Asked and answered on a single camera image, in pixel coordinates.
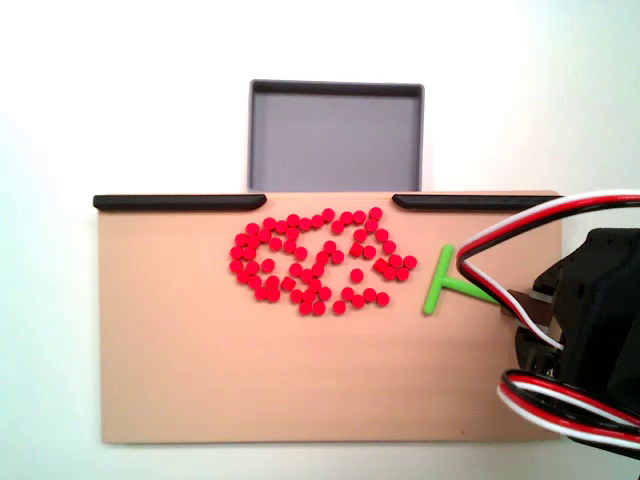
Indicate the green T-shaped pusher tool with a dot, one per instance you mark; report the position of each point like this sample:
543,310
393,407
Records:
434,290

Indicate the red cylindrical granules heap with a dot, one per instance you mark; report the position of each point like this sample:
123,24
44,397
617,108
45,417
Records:
292,220

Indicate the grey shallow tray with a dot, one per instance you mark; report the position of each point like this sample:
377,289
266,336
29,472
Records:
335,140

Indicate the beige flat board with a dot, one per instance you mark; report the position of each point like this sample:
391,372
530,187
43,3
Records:
250,375

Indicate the black edge rail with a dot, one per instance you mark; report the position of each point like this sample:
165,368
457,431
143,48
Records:
175,202
475,202

